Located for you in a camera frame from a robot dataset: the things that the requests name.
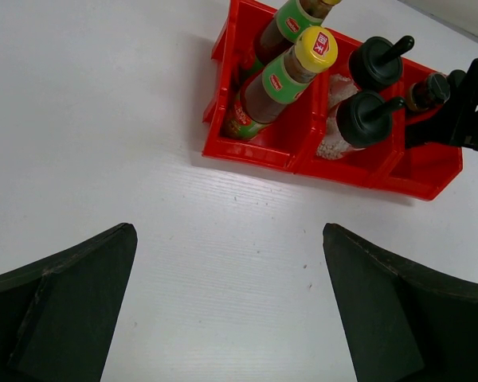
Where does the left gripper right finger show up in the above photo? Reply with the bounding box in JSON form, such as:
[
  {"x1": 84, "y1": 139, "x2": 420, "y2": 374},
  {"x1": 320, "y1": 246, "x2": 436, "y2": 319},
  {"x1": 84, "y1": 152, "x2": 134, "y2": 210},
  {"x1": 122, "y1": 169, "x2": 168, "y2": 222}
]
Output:
[{"x1": 323, "y1": 224, "x2": 478, "y2": 381}]

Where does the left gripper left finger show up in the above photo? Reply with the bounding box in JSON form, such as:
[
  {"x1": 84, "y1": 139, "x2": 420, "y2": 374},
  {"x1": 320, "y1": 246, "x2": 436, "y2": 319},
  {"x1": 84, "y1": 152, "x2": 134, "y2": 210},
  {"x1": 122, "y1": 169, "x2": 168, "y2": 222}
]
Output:
[{"x1": 0, "y1": 223, "x2": 138, "y2": 381}]

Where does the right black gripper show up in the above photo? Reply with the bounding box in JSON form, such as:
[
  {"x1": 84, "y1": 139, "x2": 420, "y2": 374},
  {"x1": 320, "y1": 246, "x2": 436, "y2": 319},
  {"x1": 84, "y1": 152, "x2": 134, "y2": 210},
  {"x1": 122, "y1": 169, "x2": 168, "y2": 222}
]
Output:
[{"x1": 405, "y1": 58, "x2": 478, "y2": 151}]

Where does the silver-lid spice jar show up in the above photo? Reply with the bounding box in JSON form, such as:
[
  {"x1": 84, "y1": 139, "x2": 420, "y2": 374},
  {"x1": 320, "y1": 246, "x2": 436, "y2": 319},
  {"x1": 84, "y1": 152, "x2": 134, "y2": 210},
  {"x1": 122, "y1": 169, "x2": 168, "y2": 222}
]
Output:
[{"x1": 406, "y1": 72, "x2": 451, "y2": 113}]

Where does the black-lid spice jar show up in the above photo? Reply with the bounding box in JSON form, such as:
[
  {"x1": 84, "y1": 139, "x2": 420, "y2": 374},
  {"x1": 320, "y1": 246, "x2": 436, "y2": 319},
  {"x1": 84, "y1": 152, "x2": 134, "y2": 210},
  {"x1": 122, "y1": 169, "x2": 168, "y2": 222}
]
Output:
[{"x1": 447, "y1": 69, "x2": 466, "y2": 92}]

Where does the white salt shaker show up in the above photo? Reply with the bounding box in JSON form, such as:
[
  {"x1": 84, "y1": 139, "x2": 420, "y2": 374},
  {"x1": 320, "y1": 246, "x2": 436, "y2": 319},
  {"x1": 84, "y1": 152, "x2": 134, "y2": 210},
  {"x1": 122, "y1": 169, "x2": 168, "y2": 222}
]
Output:
[
  {"x1": 316, "y1": 90, "x2": 406, "y2": 160},
  {"x1": 327, "y1": 35, "x2": 415, "y2": 109}
]

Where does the red sauce bottle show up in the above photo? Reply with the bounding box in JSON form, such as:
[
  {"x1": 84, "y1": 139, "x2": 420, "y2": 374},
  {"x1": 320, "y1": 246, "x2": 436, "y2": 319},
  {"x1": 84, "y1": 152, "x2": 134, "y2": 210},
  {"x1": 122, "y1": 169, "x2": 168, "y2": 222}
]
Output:
[
  {"x1": 238, "y1": 0, "x2": 341, "y2": 84},
  {"x1": 221, "y1": 26, "x2": 338, "y2": 140}
]

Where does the red three-compartment tray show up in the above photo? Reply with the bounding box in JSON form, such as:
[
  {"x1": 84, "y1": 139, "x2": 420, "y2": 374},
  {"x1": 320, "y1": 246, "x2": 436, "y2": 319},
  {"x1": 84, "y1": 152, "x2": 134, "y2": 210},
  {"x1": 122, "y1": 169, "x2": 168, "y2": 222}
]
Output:
[{"x1": 202, "y1": 1, "x2": 463, "y2": 201}]

